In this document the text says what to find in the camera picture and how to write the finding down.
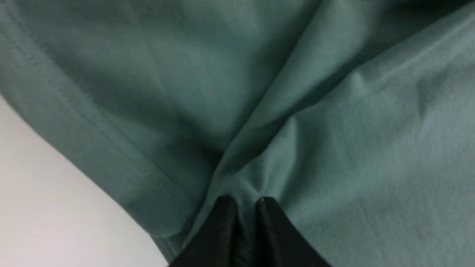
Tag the green long-sleeved shirt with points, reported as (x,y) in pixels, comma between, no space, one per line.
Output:
(356,115)

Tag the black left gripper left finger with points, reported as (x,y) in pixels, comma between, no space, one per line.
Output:
(212,246)

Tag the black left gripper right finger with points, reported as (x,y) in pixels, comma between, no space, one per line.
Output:
(279,243)

